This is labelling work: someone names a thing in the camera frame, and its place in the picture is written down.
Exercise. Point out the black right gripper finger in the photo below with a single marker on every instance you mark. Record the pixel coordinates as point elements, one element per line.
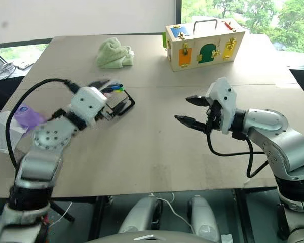
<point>196,100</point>
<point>191,122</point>

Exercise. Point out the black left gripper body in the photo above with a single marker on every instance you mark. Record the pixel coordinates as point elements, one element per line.
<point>103,115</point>

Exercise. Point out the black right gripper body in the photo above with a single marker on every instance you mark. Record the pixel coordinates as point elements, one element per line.
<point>214,117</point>

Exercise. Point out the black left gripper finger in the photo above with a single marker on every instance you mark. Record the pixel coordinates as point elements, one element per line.
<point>118,108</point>
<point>99,83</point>

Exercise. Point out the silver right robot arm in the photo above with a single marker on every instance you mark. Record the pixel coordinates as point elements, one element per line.
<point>281,143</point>

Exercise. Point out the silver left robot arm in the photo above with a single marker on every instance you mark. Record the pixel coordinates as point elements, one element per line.
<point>48,138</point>

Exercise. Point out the black pen holder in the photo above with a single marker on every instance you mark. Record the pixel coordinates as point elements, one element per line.
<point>126,103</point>

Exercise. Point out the blue pen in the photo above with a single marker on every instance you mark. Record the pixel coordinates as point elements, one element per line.
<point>115,86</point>

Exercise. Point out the green pen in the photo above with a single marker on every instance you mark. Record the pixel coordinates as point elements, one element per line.
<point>117,90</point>

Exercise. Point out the light green towel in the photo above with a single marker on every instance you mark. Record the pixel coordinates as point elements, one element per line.
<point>114,54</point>

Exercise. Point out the wooden lock box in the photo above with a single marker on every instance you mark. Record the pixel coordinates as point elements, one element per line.
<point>205,46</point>

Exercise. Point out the purple packet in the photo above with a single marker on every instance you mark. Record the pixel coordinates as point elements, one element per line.
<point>29,116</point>

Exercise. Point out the dark side desk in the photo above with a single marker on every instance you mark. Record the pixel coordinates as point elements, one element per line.
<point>302,81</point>

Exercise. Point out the silver right robot leg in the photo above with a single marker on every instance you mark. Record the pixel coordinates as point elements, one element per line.
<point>204,217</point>

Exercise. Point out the silver robot leg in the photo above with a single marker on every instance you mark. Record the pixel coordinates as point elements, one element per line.
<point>142,215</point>
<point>204,217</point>

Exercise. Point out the white plastic bag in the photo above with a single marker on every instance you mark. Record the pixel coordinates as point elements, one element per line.
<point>6,134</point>

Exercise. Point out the black table leg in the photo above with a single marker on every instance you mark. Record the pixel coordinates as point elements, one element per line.
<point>63,211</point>

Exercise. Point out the silver left robot leg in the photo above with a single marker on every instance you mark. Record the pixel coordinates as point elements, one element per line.
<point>142,215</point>

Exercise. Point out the white paper scrap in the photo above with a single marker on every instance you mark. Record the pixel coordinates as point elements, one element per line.
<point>227,238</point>

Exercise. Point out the silver robot torso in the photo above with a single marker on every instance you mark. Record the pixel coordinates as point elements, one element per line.
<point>152,237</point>

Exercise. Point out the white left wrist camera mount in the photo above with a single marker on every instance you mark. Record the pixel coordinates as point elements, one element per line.
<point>88,103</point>

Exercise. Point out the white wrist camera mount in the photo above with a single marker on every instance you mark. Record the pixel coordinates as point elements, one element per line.
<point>88,103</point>
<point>224,101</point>

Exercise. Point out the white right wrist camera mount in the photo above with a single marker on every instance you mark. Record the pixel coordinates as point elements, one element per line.
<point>224,101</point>

